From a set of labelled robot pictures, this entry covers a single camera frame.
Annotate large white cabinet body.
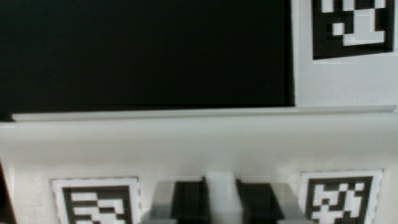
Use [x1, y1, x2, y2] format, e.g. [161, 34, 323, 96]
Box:
[0, 0, 398, 224]

